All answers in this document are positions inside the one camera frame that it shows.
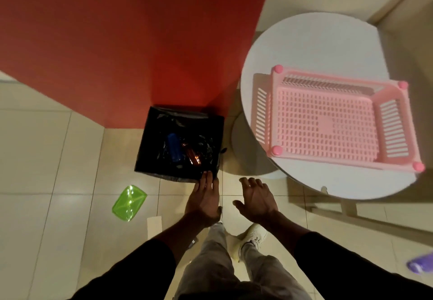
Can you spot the person's right hand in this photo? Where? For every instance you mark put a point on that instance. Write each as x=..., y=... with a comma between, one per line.
x=258, y=201

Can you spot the person's left hand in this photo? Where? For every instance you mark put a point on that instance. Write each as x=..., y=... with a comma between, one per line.
x=203, y=201

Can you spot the person's right thumb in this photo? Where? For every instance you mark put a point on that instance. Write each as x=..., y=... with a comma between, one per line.
x=238, y=205

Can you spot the person's right little finger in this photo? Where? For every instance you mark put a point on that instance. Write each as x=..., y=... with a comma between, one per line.
x=265, y=189

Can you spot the person's left little finger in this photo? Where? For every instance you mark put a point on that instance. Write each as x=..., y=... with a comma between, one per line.
x=196, y=188

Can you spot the person's left thumb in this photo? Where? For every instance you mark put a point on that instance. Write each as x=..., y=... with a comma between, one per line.
x=219, y=211

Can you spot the person's right middle finger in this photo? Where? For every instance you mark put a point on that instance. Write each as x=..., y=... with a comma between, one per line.
x=252, y=184

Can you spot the person's left middle finger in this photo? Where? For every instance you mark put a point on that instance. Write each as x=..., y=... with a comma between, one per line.
x=209, y=180

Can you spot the person's right forearm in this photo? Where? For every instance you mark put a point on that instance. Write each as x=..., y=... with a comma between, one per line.
x=282, y=228

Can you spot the person's left forearm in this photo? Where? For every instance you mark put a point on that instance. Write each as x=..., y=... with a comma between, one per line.
x=179, y=235

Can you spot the brown plastic bottle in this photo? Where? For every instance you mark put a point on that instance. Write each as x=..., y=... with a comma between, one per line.
x=193, y=156

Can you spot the person's white right shoe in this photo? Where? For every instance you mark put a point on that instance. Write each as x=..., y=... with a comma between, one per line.
x=252, y=237

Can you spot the blue plastic bottle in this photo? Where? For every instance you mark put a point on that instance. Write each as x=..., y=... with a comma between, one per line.
x=174, y=147

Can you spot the black lined trash bin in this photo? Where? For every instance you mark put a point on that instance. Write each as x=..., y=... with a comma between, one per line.
x=152, y=161

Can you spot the beige paper piece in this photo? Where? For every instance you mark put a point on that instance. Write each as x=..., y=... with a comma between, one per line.
x=154, y=227

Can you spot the person's grey trousers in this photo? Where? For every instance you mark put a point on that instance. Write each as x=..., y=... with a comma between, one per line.
x=209, y=269

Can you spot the green plastic packet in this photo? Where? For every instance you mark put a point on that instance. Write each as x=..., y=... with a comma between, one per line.
x=129, y=203

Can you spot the pink plastic basket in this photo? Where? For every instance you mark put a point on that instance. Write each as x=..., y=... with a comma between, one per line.
x=324, y=123

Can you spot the round white table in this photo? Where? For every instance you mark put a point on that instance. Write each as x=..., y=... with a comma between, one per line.
x=318, y=45

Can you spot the purple plastic item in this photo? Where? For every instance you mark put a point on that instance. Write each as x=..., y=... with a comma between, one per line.
x=422, y=263

